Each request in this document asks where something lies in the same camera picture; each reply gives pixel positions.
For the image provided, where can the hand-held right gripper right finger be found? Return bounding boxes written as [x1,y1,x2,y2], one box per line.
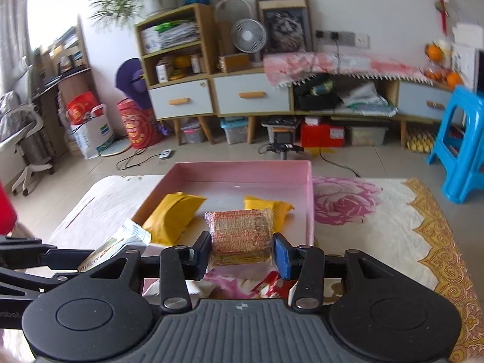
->
[272,232,401,310]

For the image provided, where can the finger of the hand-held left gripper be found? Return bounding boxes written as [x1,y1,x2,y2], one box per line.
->
[0,235,96,270]
[0,267,78,300]

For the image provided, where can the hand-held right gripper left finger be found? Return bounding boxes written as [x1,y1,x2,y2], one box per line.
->
[81,231,212,311]

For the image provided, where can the orange patterned cracker packet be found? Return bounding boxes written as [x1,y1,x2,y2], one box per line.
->
[203,209,275,266]

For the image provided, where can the white green snack packet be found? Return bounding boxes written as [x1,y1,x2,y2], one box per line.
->
[77,217,152,273]

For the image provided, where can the pink cardboard box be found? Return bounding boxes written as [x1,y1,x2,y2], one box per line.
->
[132,161,316,251]

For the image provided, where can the red white snack packet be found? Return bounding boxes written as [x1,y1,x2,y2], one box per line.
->
[250,271,300,296]

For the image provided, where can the large yellow snack packet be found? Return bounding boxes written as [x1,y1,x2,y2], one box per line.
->
[143,193,208,246]

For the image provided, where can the red cloth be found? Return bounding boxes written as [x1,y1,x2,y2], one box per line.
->
[0,181,18,235]

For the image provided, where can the white office chair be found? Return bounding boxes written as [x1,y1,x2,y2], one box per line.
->
[0,64,55,196]

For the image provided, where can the black tripod device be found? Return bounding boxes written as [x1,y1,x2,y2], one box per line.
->
[259,117,305,159]

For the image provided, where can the round white board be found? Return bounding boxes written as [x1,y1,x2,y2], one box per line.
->
[100,138,131,156]

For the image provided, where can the white paper bag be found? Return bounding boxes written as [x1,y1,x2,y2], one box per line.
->
[70,104,116,159]

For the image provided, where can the blue lid storage box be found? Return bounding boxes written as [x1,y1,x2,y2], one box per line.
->
[220,118,249,145]

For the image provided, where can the red box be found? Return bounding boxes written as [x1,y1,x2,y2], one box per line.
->
[300,121,345,148]

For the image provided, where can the red lantern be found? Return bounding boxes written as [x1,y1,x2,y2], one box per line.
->
[116,98,161,149]

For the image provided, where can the long clear storage box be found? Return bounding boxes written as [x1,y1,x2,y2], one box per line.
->
[348,125,389,146]

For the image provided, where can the red bag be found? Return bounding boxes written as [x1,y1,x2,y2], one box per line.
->
[66,91,101,125]

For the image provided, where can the wooden shelf cabinet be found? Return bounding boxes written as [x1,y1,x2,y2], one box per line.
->
[135,3,217,145]

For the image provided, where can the black bag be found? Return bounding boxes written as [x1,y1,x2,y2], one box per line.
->
[293,74,343,111]

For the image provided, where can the low wooden drawer cabinet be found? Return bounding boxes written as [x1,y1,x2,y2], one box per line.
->
[210,66,467,145]

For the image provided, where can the white crumpled cloth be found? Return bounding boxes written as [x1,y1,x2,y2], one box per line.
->
[336,83,398,117]

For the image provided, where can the yellow packets row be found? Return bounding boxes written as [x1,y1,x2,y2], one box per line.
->
[406,129,435,152]

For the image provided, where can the dark wooden desk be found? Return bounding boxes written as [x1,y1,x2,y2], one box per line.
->
[32,15,93,159]

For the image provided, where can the purple plush toy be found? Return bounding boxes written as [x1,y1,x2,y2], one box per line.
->
[116,57,152,111]

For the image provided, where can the wooden box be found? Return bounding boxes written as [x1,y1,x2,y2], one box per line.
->
[218,54,251,73]

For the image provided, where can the pink floral cloth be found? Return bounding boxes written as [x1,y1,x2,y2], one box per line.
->
[263,51,435,89]

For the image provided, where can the blue plastic stool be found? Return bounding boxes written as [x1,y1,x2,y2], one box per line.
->
[427,85,484,203]

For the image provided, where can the stack of papers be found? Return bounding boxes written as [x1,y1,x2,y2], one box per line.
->
[156,21,201,51]

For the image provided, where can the grey curtain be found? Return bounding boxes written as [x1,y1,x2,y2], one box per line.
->
[0,0,31,99]

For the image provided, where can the grey desk fan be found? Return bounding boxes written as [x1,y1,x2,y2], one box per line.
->
[231,18,268,66]

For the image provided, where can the framed cat picture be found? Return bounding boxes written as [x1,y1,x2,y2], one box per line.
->
[255,0,314,54]

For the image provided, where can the glass fruit bowl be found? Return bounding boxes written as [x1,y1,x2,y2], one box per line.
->
[423,66,454,83]

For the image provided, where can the microwave oven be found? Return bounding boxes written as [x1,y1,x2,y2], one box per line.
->
[452,43,484,92]

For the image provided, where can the white foam box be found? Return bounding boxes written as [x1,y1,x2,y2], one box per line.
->
[452,23,484,45]

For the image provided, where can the black floor cable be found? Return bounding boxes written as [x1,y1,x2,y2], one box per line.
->
[116,147,167,171]

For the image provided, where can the grey wall socket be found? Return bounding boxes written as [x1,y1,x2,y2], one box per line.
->
[316,29,356,46]

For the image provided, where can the white ring fan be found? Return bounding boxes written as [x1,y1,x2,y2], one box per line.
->
[215,0,252,55]

